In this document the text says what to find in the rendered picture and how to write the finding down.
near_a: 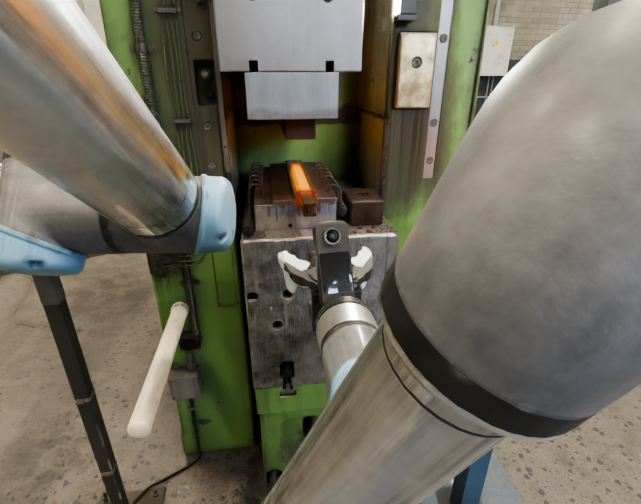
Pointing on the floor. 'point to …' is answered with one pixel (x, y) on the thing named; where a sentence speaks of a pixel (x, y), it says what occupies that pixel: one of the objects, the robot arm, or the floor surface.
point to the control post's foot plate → (141, 497)
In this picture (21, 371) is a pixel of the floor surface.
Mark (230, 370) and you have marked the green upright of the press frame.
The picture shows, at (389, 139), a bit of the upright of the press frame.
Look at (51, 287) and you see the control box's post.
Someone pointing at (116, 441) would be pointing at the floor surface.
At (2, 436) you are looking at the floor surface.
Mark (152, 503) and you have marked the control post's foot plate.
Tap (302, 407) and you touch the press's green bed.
